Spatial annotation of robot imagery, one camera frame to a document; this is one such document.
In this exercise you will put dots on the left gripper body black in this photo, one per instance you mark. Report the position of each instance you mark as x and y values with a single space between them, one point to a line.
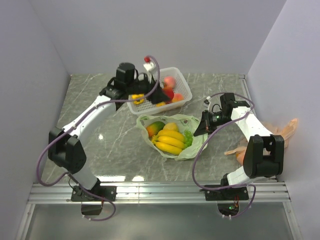
140 87

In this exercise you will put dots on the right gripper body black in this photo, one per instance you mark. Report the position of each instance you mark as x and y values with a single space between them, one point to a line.
217 119

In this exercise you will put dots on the red apple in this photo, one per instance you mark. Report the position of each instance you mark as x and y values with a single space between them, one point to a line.
168 91

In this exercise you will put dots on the yellow bell pepper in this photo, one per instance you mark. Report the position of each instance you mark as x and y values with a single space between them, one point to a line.
138 98

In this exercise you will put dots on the green grape bunch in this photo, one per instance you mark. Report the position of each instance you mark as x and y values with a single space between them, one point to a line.
188 138

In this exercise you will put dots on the light green plastic bag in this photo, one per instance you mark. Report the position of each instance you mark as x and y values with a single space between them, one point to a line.
184 122

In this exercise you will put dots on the white plastic basket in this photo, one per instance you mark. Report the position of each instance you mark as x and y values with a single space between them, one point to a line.
181 87

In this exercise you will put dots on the green orange mango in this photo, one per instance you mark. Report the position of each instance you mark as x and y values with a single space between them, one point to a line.
154 128

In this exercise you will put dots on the yellow banana bunch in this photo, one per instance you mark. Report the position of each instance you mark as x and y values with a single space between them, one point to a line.
169 141

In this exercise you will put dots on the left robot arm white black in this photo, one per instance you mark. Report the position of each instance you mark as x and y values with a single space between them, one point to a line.
66 145

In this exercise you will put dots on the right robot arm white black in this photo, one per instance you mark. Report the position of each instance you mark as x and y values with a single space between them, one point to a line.
264 155

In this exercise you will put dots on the orange plastic bag with fruit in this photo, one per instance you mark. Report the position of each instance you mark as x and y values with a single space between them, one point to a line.
286 132

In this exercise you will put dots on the small orange fruit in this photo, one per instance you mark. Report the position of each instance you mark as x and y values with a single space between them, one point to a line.
160 104

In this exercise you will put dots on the pink peach back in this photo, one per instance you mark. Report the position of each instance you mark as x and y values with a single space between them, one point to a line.
169 82

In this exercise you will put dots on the orange peach front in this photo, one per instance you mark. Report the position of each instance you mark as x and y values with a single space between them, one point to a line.
177 98

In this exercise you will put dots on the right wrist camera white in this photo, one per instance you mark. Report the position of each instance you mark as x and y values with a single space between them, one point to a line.
207 101

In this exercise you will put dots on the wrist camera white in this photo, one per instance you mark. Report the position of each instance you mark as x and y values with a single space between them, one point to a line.
149 65
207 101

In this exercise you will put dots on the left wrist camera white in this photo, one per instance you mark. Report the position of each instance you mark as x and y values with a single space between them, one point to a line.
149 65

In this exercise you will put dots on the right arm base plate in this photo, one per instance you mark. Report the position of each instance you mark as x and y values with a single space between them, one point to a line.
228 199

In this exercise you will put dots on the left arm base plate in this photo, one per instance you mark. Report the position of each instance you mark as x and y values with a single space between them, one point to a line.
93 201

